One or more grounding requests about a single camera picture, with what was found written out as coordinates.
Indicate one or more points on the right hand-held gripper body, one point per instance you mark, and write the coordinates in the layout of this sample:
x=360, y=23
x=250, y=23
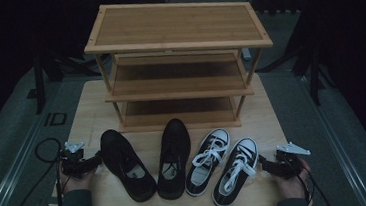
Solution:
x=288, y=165

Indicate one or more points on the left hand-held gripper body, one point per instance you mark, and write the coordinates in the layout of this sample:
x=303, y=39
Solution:
x=73, y=161

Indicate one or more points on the black shoe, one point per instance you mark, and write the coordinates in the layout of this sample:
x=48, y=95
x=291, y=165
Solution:
x=174, y=144
x=118, y=152

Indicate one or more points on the black white sneaker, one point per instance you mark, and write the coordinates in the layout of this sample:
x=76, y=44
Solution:
x=219, y=138
x=246, y=147

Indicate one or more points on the wooden shoe rack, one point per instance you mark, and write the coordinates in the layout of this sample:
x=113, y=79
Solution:
x=177, y=24

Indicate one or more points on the person's right hand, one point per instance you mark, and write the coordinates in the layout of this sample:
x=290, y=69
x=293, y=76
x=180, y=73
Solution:
x=295, y=188

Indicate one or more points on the person's left hand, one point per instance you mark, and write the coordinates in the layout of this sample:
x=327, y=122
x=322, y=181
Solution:
x=77, y=185

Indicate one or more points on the black metal stand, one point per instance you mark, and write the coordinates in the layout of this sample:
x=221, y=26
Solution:
x=314, y=81
x=39, y=88

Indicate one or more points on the metal floor rail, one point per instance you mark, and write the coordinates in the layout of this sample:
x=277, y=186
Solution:
x=12, y=168
x=338, y=143

